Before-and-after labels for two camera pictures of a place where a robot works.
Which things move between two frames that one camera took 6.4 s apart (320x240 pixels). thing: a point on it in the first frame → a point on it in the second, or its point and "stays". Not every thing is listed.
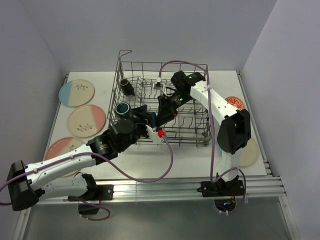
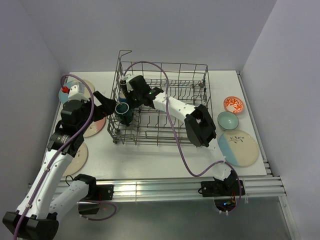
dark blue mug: [153, 118] → [123, 100]
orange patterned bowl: [235, 101] stays
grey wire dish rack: [177, 94] stays
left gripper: [141, 111] → [106, 108]
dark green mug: [122, 109] stays
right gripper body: [177, 100] → [134, 99]
